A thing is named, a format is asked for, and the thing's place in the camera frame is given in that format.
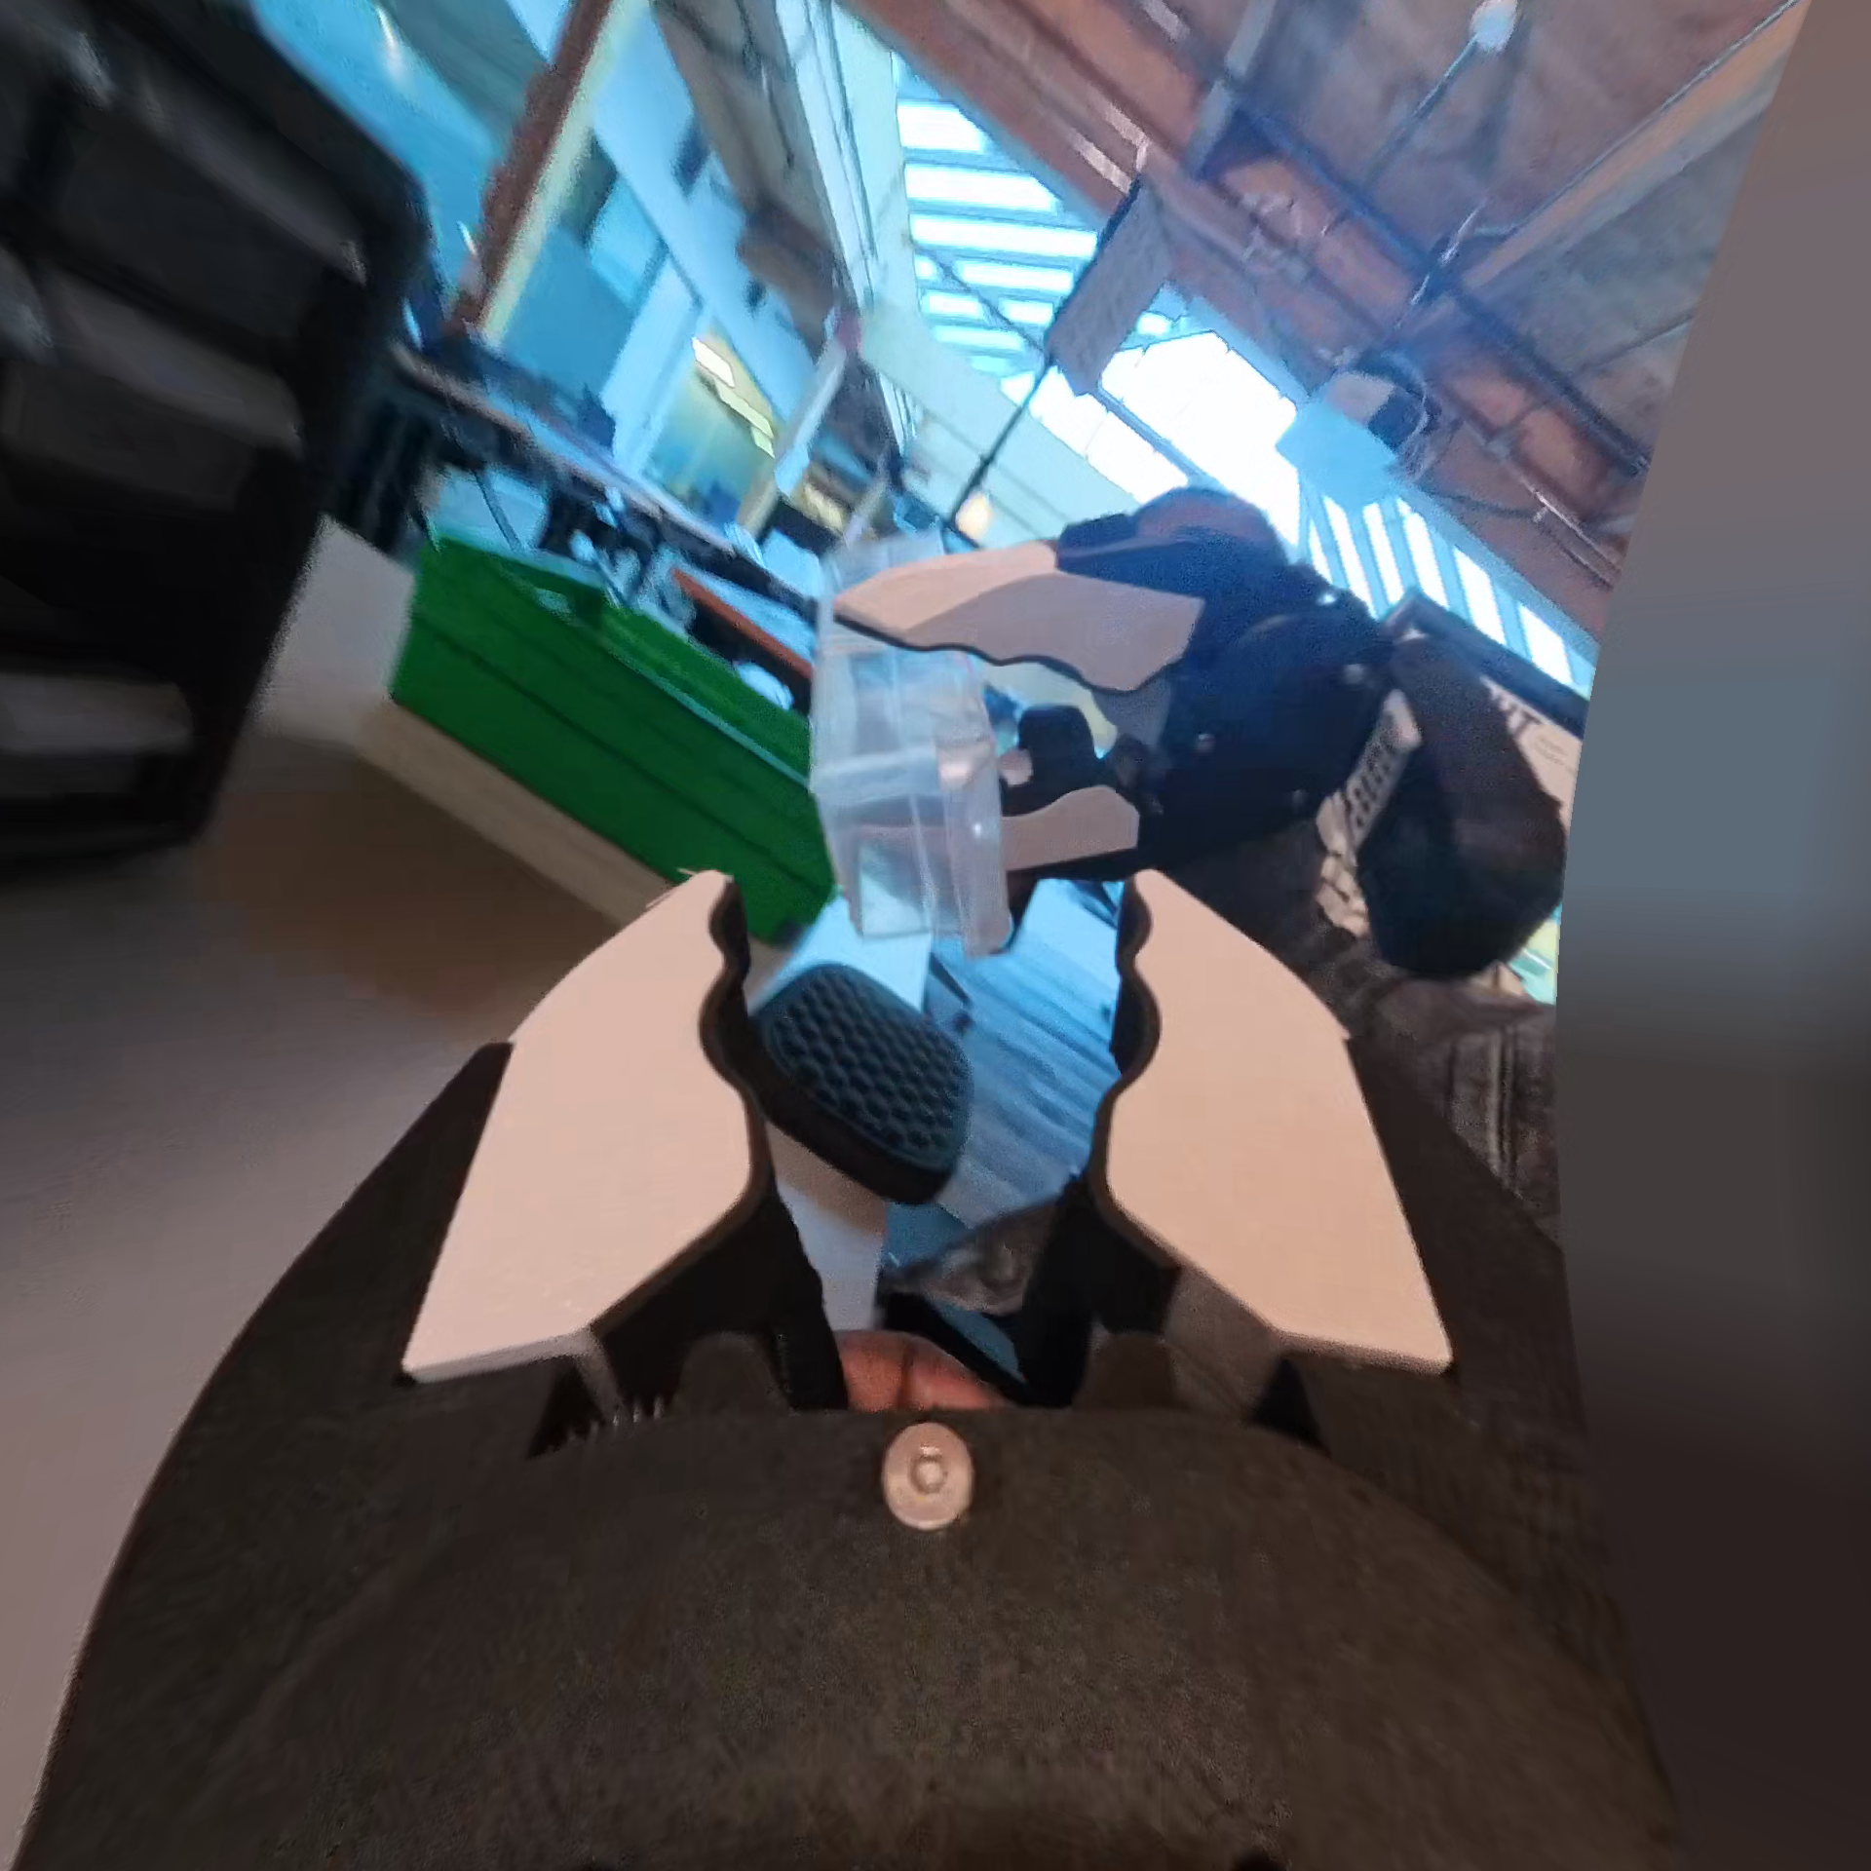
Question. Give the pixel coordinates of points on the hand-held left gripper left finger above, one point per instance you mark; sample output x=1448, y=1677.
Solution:
x=584, y=1155

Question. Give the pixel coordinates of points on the clear plastic drawer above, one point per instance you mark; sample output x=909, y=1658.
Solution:
x=892, y=761

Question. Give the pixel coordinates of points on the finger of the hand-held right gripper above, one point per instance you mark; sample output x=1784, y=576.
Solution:
x=1022, y=615
x=1074, y=834

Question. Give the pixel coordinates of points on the white ceiling unit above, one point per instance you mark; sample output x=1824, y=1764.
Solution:
x=1352, y=413

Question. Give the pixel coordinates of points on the green plastic crate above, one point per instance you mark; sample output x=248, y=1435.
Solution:
x=584, y=701

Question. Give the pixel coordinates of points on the set of clear cabinet drawers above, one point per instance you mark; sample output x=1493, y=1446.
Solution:
x=146, y=402

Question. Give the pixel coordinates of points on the black drawer cabinet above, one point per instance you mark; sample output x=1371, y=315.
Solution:
x=306, y=482

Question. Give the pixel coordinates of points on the black honeycomb pad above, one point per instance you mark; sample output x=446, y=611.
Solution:
x=862, y=1082

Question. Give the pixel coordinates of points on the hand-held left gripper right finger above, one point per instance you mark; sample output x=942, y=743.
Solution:
x=1257, y=1155

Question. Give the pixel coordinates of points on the long workbench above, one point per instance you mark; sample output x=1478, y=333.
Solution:
x=584, y=472

